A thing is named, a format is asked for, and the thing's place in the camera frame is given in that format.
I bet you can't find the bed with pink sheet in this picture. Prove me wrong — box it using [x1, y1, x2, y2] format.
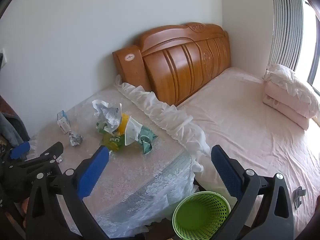
[175, 66, 320, 238]

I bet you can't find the white printed plastic bag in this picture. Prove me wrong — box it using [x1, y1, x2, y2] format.
[92, 99, 123, 133]

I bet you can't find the grey striped curtain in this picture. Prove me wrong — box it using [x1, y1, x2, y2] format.
[267, 0, 304, 72]

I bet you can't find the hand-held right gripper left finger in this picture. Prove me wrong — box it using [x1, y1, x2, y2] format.
[25, 145, 111, 240]

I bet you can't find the teal packet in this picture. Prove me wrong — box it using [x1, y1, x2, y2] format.
[136, 126, 158, 155]

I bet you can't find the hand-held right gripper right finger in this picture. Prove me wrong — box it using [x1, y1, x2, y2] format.
[211, 144, 295, 240]

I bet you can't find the small grey clip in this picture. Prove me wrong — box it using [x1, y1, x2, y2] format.
[292, 187, 307, 209]

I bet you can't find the white lace tablecloth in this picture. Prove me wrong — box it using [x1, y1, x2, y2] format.
[30, 75, 210, 239]

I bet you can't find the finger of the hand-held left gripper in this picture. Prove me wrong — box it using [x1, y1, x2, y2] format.
[12, 141, 64, 172]
[9, 141, 32, 160]

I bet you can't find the green snack wrapper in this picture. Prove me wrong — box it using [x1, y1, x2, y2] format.
[96, 121, 125, 152]

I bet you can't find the small white blue carton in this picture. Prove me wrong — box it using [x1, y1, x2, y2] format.
[57, 110, 71, 133]

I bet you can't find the green plastic mesh basket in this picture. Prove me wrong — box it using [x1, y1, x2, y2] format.
[172, 191, 232, 240]

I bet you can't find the grey cloth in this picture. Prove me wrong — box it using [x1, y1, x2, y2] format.
[0, 111, 30, 147]

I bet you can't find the carved wooden headboard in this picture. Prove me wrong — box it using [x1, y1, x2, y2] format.
[112, 23, 231, 107]

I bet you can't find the window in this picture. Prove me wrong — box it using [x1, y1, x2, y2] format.
[300, 0, 320, 88]

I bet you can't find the dark brown furniture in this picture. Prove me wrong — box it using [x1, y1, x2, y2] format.
[0, 94, 15, 120]

